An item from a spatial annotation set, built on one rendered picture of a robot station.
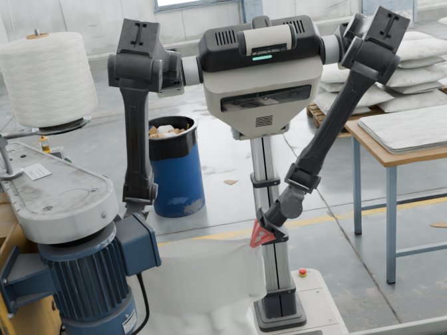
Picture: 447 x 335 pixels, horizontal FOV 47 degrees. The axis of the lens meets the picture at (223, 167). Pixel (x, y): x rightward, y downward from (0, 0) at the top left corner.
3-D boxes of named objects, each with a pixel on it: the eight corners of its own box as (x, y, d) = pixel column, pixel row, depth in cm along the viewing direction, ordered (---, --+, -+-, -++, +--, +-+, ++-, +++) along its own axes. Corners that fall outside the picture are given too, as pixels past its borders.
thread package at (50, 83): (105, 101, 112) (86, 22, 105) (96, 125, 97) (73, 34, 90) (29, 113, 112) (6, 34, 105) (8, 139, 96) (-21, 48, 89)
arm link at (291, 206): (321, 174, 138) (293, 161, 138) (324, 184, 127) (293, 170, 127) (302, 212, 141) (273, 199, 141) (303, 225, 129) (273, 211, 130)
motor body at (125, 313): (142, 303, 116) (118, 208, 106) (138, 351, 102) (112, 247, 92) (75, 315, 115) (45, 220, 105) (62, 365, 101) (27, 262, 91)
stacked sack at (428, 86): (412, 76, 533) (412, 64, 527) (445, 92, 472) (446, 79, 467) (373, 83, 530) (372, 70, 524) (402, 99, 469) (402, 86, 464)
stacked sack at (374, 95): (377, 92, 497) (376, 79, 492) (395, 104, 458) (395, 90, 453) (310, 102, 495) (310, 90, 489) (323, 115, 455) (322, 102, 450)
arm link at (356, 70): (401, 52, 112) (356, 32, 113) (400, 63, 108) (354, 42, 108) (318, 183, 140) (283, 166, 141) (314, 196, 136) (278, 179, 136)
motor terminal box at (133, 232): (147, 254, 114) (137, 209, 110) (166, 275, 106) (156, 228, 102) (113, 269, 111) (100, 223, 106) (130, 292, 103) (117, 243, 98)
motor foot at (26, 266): (72, 272, 105) (60, 236, 101) (61, 309, 94) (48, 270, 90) (26, 280, 104) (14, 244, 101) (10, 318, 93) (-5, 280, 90)
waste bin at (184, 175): (208, 185, 417) (196, 110, 390) (213, 215, 370) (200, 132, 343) (149, 195, 415) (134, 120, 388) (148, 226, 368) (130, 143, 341)
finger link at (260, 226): (243, 245, 139) (264, 220, 137) (239, 232, 146) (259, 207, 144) (262, 256, 141) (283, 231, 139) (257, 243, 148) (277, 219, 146)
